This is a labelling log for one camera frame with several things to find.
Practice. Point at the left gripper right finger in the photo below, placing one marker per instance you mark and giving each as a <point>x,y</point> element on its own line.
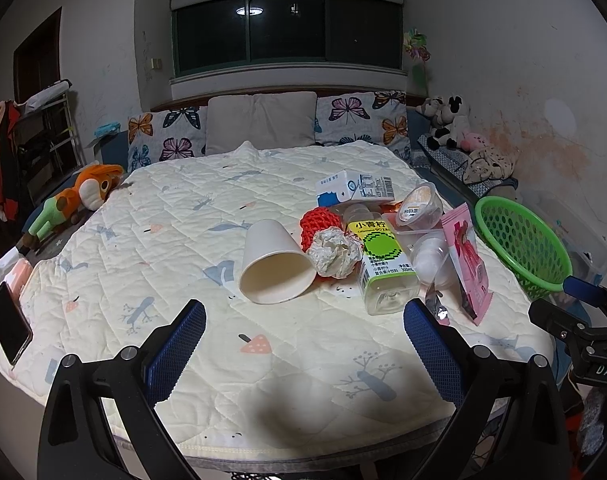
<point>531,442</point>

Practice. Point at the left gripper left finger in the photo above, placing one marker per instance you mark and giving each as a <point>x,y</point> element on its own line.
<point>76,441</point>

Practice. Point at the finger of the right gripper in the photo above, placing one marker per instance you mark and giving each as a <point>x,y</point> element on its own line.
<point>584,291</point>
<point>555,321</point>

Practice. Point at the pink snack packet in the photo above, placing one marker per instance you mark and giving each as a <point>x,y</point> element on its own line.
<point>469,267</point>

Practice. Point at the lime juice bottle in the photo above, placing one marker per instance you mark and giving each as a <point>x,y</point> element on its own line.
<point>387,279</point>

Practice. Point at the white paper ball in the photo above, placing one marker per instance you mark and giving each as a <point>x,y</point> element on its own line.
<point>333,253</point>

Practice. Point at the red foam fruit net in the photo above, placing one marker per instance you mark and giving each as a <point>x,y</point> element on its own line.
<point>316,220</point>

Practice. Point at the white paper cup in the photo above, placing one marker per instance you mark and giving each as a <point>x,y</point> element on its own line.
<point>274,269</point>

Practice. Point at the white blue milk carton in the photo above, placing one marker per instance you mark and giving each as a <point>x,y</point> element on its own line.
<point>349,187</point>

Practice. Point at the clear plastic tray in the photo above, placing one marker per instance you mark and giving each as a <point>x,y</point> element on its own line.
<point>428,252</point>

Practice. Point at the orange snack wrapper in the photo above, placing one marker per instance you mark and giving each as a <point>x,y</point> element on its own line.
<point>391,207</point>

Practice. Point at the clear plastic storage box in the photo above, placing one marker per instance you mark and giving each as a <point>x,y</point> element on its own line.
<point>587,250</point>

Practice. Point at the green plastic basket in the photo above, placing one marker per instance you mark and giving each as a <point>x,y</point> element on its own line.
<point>525,244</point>

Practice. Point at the black smartphone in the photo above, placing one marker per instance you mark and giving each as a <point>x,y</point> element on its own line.
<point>15,331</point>

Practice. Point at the spotted cream cloth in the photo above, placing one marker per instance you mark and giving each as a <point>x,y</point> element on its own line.
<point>489,164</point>

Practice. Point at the pink plush toy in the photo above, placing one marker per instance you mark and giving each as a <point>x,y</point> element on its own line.
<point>471,142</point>

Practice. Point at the blue patterned folded blanket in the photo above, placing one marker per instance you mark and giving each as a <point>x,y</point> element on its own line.
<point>454,163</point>

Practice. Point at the cow plush toy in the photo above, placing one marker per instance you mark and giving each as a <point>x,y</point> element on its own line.
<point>449,120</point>

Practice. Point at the orange fox plush toy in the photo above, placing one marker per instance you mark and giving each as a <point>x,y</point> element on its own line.
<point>90,191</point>

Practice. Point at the right butterfly pillow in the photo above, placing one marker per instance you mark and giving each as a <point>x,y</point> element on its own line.
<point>378,117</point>

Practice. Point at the butterfly pillow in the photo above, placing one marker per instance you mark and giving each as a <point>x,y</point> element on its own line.
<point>378,117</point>
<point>167,135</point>

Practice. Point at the metal shelf rack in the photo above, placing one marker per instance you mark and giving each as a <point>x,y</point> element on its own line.
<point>46,141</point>

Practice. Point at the paper flower decoration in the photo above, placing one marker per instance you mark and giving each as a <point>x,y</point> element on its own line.
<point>415,45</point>

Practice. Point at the left butterfly pillow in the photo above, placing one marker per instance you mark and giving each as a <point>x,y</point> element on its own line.
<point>167,135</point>

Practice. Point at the grey pillow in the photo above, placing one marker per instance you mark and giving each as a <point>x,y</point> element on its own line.
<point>269,120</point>

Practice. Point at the dark window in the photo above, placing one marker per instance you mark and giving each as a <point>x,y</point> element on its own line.
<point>219,34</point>

